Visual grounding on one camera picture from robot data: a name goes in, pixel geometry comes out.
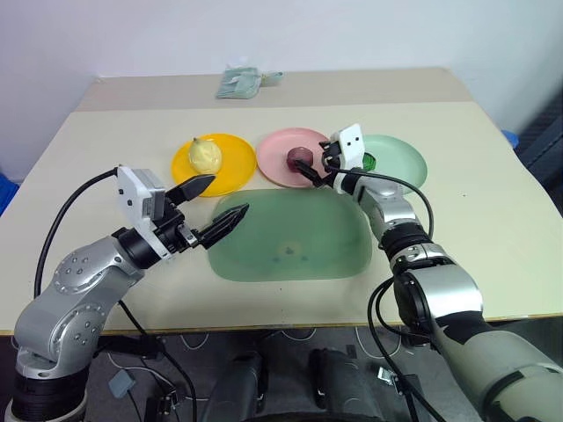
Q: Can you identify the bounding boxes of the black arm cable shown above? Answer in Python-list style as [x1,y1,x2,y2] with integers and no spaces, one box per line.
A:
[33,169,120,301]
[327,166,436,241]

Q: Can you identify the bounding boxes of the purple onion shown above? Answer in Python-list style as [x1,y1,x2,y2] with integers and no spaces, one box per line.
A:
[286,146,314,173]

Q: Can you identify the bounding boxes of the yellow pear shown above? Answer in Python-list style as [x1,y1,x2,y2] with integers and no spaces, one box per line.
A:
[187,136,223,174]

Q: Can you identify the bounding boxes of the black looped cable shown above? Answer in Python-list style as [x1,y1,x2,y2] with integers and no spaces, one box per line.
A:
[367,277,423,422]

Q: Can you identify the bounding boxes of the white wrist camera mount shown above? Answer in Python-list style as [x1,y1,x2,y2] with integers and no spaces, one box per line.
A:
[328,124,368,194]
[114,165,179,261]

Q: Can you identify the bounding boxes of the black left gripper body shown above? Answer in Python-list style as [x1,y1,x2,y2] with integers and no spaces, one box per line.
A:
[151,193,206,258]

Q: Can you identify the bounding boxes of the blue crate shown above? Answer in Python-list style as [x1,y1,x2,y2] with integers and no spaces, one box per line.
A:
[0,169,21,216]

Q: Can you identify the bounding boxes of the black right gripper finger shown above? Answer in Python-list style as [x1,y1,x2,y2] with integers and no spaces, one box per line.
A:
[293,160,336,189]

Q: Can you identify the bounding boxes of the yellow plate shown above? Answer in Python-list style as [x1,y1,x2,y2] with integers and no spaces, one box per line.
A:
[170,132,259,198]

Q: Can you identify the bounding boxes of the crumpled green cloth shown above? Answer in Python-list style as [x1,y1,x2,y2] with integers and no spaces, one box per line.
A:
[215,65,261,100]

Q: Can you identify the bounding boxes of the blue bin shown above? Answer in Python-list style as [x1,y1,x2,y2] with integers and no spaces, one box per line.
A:
[501,129,523,153]

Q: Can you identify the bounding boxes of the dark rounded robot leg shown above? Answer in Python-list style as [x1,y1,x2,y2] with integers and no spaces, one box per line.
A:
[307,347,388,422]
[206,351,267,422]

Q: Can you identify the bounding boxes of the pink plate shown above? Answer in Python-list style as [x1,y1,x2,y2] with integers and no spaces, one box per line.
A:
[255,127,335,189]

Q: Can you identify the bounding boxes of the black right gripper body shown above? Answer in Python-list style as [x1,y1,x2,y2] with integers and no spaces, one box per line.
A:
[318,139,349,178]

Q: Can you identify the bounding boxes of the grey floor box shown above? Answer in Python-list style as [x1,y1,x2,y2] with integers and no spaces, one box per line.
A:
[108,369,135,399]

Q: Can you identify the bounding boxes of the dark chair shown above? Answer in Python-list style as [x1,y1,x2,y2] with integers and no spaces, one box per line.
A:
[516,94,563,186]

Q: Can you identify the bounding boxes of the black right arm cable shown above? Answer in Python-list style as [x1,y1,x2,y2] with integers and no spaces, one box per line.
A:
[327,166,436,241]

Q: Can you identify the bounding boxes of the large translucent green tray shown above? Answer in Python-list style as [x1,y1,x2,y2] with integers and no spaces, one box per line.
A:
[206,187,374,282]

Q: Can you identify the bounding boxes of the black floor cable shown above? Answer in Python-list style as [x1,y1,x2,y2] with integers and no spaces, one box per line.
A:
[117,301,199,422]

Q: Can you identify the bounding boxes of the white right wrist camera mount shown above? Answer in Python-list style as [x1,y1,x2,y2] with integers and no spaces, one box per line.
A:
[328,124,368,194]

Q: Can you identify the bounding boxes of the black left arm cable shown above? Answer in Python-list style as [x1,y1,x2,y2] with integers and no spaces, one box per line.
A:
[33,169,120,301]

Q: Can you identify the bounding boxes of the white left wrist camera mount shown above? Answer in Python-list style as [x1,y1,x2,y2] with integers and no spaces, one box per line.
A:
[114,165,179,261]

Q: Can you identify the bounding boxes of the light green plate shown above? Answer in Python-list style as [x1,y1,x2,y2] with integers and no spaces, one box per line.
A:
[358,134,428,195]

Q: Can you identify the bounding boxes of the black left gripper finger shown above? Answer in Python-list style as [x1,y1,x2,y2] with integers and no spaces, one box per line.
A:
[192,202,251,251]
[165,174,217,206]

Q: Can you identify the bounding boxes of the black table frame bar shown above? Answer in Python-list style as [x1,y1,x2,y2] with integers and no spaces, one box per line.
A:
[94,333,164,361]

